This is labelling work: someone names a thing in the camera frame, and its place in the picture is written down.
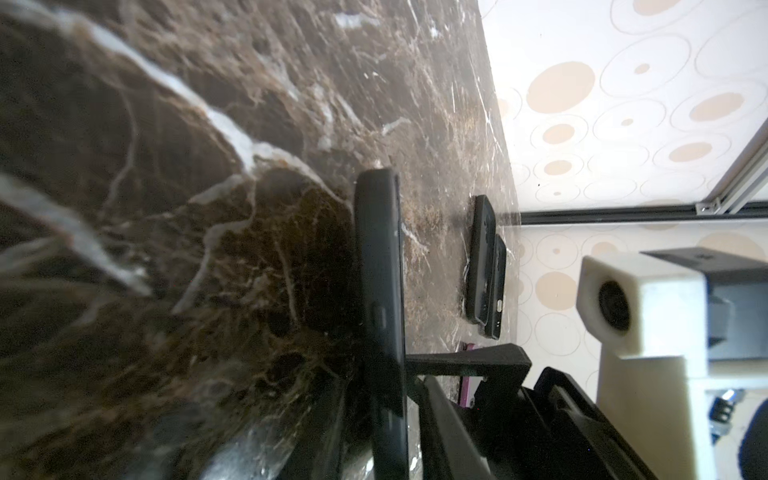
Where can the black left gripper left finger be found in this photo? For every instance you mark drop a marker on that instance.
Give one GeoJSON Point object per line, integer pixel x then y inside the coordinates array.
{"type": "Point", "coordinates": [318, 452]}

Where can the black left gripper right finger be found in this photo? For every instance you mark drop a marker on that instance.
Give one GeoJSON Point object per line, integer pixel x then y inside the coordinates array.
{"type": "Point", "coordinates": [448, 452]}

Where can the black corner frame post right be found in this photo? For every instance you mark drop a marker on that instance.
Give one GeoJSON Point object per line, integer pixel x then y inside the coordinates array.
{"type": "Point", "coordinates": [754, 210]}

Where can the black phone case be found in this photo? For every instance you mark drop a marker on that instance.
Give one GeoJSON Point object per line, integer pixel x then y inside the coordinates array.
{"type": "Point", "coordinates": [483, 233]}
{"type": "Point", "coordinates": [497, 287]}

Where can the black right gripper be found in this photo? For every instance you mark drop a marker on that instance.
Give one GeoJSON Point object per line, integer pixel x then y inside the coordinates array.
{"type": "Point", "coordinates": [552, 431]}

